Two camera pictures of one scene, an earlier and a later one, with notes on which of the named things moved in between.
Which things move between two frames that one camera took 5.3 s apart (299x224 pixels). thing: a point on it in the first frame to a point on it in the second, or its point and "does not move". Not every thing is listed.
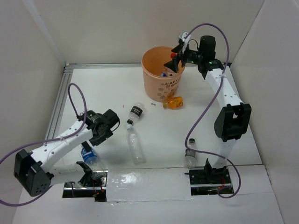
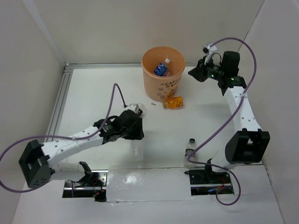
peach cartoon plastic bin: [160, 81] does not move
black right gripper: [173, 65] to [197, 72]
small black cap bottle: [190, 160] does not move
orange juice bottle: [174, 102] does not move
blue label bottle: [89, 157] to [161, 69]
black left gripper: [95, 142] to [138, 133]
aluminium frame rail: [63, 86] does not move
